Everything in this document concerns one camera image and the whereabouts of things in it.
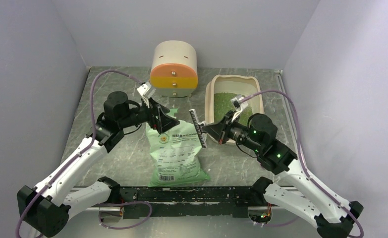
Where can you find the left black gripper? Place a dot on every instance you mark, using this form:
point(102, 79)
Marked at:
point(163, 121)

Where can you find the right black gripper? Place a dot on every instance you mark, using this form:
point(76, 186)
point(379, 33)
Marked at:
point(221, 130)

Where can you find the green litter bag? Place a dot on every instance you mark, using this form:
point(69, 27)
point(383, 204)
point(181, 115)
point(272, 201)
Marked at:
point(175, 156)

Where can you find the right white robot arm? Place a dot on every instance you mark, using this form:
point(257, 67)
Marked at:
point(331, 215)

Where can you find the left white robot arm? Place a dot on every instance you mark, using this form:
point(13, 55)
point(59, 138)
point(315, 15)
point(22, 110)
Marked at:
point(49, 205)

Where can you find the beige orange drawer cabinet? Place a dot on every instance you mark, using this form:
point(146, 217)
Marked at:
point(174, 69)

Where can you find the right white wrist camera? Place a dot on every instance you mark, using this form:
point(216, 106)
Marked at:
point(237, 103)

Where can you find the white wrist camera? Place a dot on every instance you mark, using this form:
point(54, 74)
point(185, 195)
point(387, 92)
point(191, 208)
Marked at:
point(146, 90)
point(237, 103)

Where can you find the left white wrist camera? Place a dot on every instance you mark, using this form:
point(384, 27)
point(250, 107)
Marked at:
point(146, 90)

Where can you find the black mounting rail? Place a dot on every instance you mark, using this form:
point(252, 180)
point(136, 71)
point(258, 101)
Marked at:
point(234, 201)

